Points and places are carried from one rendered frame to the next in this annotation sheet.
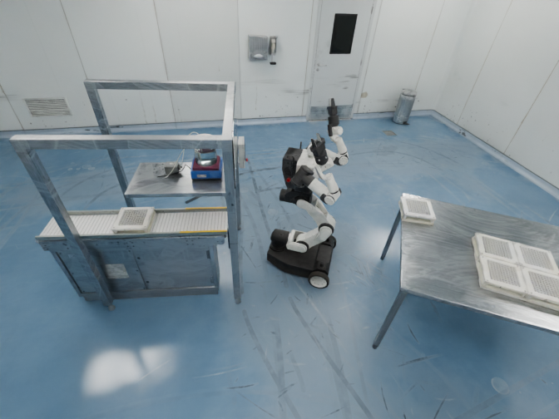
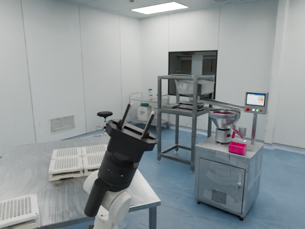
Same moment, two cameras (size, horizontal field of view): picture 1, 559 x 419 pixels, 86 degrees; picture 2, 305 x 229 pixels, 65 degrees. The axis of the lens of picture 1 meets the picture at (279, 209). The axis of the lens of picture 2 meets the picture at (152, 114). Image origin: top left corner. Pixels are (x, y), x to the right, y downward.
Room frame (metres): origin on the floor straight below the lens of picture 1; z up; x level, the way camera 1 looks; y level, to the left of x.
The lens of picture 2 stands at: (2.05, 0.25, 1.69)
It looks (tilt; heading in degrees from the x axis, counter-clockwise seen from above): 12 degrees down; 234
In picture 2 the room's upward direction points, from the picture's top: straight up
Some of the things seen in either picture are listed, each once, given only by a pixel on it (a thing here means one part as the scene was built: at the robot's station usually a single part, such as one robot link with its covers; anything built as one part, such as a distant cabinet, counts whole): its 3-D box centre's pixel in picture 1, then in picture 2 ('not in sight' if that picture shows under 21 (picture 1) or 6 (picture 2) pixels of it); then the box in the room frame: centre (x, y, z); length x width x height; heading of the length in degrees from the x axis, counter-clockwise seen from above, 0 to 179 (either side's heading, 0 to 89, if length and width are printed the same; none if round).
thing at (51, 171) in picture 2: (495, 248); (66, 164); (1.55, -1.57, 0.91); 0.25 x 0.24 x 0.02; 162
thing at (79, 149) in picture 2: (535, 258); (67, 153); (1.47, -1.80, 0.91); 0.25 x 0.24 x 0.02; 162
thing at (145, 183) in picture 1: (180, 179); not in sight; (1.69, 0.69, 1.25); 0.62 x 0.38 x 0.04; 98
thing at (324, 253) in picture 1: (300, 248); not in sight; (2.11, -0.24, 0.19); 0.64 x 0.52 x 0.33; 77
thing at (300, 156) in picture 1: (302, 170); not in sight; (2.13, -0.17, 1.11); 0.34 x 0.30 x 0.36; 167
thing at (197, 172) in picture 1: (207, 166); not in sight; (1.76, 0.51, 1.31); 0.21 x 0.20 x 0.09; 8
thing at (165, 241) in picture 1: (140, 229); not in sight; (1.65, 1.06, 0.77); 1.30 x 0.29 x 0.10; 98
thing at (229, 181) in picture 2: not in sight; (228, 174); (-0.28, -1.37, 0.38); 0.63 x 0.57 x 0.76; 106
